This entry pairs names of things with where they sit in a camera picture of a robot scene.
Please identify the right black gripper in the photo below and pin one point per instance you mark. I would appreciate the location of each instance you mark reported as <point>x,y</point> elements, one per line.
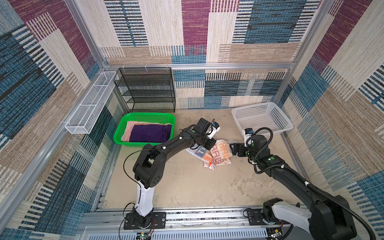
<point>236,146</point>

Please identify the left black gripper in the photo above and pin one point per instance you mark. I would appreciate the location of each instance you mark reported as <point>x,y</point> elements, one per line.
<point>212,143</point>

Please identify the white printed towel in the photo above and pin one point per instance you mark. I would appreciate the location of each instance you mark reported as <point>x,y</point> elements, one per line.
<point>220,154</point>

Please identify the purple towel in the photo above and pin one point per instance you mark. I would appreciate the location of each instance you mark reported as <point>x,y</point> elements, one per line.
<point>150,133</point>

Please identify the pink towel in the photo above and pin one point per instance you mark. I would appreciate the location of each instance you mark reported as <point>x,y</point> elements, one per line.
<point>129,127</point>

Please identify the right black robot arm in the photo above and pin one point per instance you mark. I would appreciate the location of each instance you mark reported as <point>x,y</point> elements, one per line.
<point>326,217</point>

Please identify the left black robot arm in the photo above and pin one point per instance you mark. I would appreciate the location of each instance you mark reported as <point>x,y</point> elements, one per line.
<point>150,165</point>

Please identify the white plastic basket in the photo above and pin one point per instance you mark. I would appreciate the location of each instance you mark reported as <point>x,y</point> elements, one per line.
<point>261,115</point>

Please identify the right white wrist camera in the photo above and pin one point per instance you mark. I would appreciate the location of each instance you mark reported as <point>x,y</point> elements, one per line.
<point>247,133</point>

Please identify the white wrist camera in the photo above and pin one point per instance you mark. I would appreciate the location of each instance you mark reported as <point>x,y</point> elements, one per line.
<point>214,128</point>
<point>247,133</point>

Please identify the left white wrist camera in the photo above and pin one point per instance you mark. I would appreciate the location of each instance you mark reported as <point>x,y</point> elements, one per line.
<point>214,128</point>

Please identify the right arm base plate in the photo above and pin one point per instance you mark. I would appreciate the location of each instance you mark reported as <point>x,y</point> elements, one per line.
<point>255,218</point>

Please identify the aluminium front rail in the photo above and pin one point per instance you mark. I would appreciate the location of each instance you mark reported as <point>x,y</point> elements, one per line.
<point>177,218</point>

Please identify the black wire shelf rack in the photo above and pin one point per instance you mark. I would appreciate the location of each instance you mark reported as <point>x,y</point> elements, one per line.
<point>147,89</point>

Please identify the white slotted cable duct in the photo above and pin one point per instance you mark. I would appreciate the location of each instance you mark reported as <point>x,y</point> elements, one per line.
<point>218,234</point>

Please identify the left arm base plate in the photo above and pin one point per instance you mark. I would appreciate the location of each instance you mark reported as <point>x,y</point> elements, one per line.
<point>155,220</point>

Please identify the white wire wall basket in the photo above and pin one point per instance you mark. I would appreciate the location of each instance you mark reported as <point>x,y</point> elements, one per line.
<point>89,110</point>

